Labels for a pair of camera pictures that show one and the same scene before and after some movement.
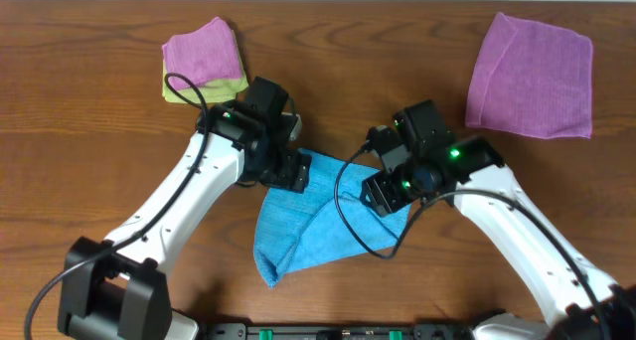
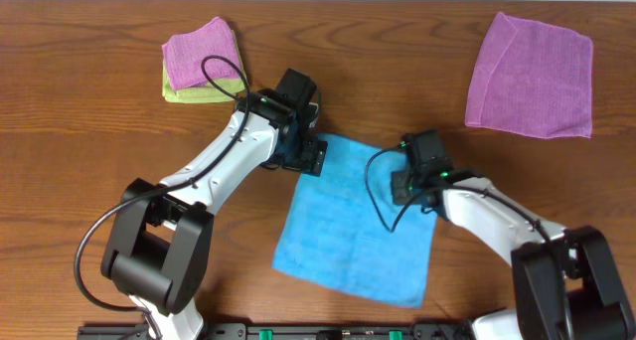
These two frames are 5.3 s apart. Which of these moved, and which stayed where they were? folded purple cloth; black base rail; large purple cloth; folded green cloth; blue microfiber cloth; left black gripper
Moved: left black gripper; blue microfiber cloth
Stayed: folded green cloth; black base rail; large purple cloth; folded purple cloth
